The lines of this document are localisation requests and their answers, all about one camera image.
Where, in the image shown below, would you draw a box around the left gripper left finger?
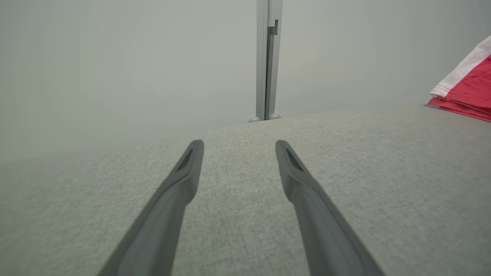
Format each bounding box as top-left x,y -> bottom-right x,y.
97,139 -> 205,276

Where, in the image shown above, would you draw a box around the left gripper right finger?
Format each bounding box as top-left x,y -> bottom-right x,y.
275,140 -> 386,276

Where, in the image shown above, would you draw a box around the red shorts with white stripe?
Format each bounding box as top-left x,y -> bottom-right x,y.
424,34 -> 491,123

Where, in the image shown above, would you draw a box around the grey metal partition post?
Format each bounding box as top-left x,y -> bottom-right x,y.
256,0 -> 283,121

